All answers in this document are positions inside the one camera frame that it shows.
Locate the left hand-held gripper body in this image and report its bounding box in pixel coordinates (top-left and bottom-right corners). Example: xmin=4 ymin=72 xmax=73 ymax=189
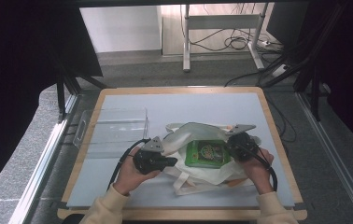
xmin=133 ymin=135 xmax=166 ymax=175

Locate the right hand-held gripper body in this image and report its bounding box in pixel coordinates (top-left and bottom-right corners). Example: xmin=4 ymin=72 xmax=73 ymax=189
xmin=226 ymin=124 xmax=259 ymax=162

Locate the white green orange tote bag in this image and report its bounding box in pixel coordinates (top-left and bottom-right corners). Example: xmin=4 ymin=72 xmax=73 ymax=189
xmin=160 ymin=121 xmax=262 ymax=196

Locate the green snack packet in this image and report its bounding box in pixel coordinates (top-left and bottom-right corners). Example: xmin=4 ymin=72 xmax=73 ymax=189
xmin=184 ymin=139 xmax=233 ymax=169

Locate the clear plastic box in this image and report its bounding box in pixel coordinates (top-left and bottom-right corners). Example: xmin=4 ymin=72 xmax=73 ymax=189
xmin=72 ymin=106 xmax=150 ymax=160

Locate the person's left hand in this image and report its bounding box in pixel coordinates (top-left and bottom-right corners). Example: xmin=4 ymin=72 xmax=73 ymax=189
xmin=112 ymin=154 xmax=162 ymax=196

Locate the person's right hand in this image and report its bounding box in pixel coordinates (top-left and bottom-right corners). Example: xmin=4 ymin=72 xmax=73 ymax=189
xmin=241 ymin=148 xmax=275 ymax=195

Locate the white power strip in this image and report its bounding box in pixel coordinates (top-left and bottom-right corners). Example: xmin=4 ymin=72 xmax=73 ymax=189
xmin=271 ymin=63 xmax=290 ymax=78

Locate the dark curtain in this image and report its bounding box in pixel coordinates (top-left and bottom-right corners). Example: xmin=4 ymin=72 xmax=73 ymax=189
xmin=0 ymin=0 xmax=104 ymax=203
xmin=308 ymin=0 xmax=353 ymax=157

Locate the left hand-held gripper cable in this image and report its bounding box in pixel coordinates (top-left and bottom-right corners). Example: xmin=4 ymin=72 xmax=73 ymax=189
xmin=107 ymin=138 xmax=150 ymax=190

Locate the hand-held gripper cable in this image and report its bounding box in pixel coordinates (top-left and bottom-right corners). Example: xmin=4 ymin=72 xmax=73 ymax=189
xmin=243 ymin=143 xmax=278 ymax=192
xmin=107 ymin=138 xmax=150 ymax=190

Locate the right hand-held gripper cable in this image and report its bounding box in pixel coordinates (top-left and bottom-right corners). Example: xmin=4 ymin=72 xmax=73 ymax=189
xmin=243 ymin=143 xmax=278 ymax=192

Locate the thin black cable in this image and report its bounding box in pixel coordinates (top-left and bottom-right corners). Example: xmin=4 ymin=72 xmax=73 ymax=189
xmin=264 ymin=90 xmax=298 ymax=144

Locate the tangle of black floor cables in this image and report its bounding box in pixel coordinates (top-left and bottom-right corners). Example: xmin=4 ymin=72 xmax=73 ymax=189
xmin=180 ymin=3 xmax=283 ymax=52

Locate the white desk frame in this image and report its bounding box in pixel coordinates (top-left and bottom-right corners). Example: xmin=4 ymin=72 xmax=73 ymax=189
xmin=182 ymin=3 xmax=271 ymax=73

